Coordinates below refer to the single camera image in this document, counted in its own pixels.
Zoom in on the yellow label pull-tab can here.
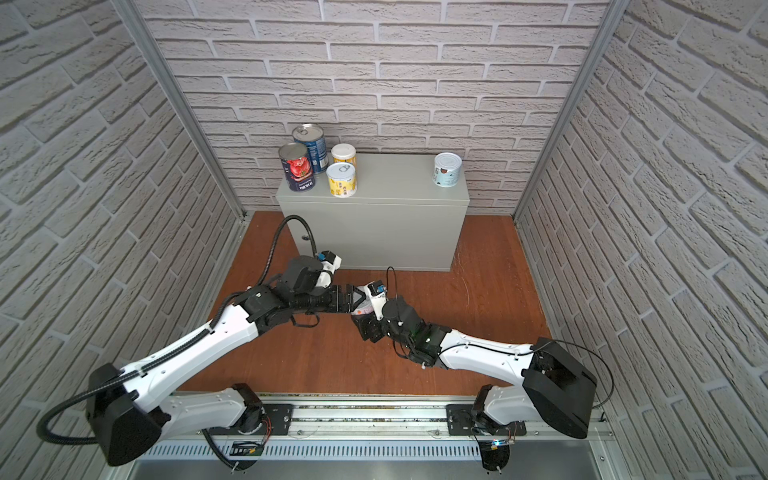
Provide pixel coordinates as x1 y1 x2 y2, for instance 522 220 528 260
326 162 357 198

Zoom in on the dark tomato label can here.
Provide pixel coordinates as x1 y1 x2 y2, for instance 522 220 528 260
278 142 315 192

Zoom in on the white lid small can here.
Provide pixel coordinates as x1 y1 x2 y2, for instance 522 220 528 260
331 143 357 165

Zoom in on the blue label tin can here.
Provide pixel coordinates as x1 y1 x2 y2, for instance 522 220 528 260
292 123 328 174

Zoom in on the plain lid silver can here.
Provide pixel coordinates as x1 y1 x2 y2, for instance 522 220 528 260
433 152 462 188

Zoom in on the pink label pull-tab can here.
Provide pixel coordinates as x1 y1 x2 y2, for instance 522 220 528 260
351 296 374 317

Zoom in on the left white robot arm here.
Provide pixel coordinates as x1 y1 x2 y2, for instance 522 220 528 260
85 251 366 466

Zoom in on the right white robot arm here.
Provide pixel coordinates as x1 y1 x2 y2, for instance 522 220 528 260
352 292 597 439

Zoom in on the perforated white vent strip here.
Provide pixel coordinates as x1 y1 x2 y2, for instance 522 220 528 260
140 440 484 462

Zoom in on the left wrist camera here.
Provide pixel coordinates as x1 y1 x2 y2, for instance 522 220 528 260
315 250 342 289

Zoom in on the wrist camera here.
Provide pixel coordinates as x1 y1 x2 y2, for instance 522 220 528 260
364 280 388 320
315 250 342 289

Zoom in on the right thin black cable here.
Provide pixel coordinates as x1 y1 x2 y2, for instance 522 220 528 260
383 266 616 409

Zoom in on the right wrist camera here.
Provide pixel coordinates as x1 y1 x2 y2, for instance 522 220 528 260
364 280 388 320

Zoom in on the front aluminium mounting rail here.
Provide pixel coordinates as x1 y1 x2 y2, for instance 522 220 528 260
128 394 601 442

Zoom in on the left black corrugated cable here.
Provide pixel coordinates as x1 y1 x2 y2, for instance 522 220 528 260
35 214 318 446

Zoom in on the left aluminium corner post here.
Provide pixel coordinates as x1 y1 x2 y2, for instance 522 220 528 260
112 0 247 221

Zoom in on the aluminium corner post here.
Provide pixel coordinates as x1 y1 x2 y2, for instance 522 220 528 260
112 0 247 221
511 0 631 222

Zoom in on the right aluminium corner post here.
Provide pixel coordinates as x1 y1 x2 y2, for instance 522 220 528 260
511 0 631 222

